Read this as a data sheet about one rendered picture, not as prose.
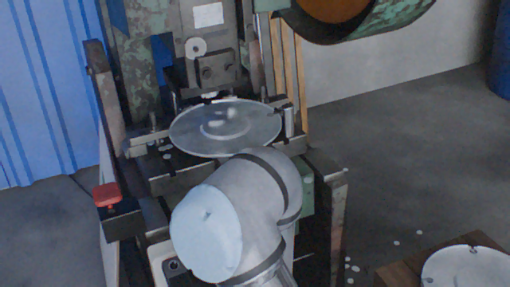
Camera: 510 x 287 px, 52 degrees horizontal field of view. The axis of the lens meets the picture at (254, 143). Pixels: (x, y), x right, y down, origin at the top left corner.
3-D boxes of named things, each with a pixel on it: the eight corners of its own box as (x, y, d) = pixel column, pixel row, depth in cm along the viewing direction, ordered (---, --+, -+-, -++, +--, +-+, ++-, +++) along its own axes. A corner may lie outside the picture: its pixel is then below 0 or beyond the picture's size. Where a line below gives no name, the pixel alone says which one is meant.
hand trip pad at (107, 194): (128, 222, 121) (122, 195, 117) (102, 229, 119) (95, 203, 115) (123, 205, 127) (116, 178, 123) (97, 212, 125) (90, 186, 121)
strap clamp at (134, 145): (187, 143, 145) (182, 110, 140) (127, 159, 140) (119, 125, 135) (181, 133, 150) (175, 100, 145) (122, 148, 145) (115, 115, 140)
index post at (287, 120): (295, 135, 145) (294, 104, 140) (285, 138, 144) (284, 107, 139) (290, 131, 147) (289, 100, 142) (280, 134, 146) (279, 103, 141)
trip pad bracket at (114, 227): (155, 267, 131) (141, 205, 121) (116, 280, 129) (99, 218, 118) (150, 252, 136) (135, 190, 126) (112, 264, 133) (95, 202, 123)
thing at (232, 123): (187, 171, 120) (187, 167, 120) (157, 116, 144) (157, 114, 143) (300, 138, 129) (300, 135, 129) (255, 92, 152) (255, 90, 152)
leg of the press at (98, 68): (206, 402, 156) (157, 143, 108) (169, 418, 152) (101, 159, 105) (139, 221, 229) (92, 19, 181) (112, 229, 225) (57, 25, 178)
